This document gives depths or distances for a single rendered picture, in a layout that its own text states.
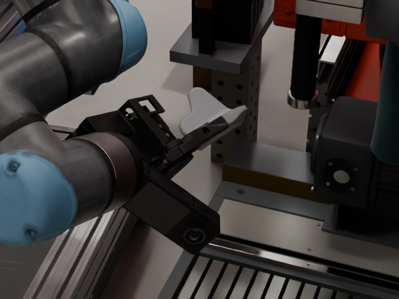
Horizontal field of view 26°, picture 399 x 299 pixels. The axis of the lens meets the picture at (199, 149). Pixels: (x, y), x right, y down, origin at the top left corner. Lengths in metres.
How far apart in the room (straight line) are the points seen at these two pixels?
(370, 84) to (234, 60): 0.43
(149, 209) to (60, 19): 0.20
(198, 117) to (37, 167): 0.27
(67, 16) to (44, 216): 0.20
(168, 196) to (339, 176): 1.02
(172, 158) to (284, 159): 1.32
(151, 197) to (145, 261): 1.24
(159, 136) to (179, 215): 0.08
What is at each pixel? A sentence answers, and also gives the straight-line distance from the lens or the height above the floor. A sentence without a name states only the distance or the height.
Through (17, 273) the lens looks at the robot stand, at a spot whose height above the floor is 0.21.
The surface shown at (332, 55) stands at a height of 0.39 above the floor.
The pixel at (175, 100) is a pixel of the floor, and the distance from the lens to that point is 2.60.
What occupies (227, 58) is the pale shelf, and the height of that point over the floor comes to 0.45.
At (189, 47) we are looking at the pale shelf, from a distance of 1.98.
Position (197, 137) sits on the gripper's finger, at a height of 0.93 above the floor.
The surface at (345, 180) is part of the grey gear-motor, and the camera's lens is 1.83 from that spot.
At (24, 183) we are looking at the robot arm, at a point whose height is 1.03.
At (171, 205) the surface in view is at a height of 0.90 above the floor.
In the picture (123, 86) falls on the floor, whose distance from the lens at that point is 2.68.
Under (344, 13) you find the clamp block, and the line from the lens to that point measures 1.15.
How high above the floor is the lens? 1.45
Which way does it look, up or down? 37 degrees down
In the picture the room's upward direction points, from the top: straight up
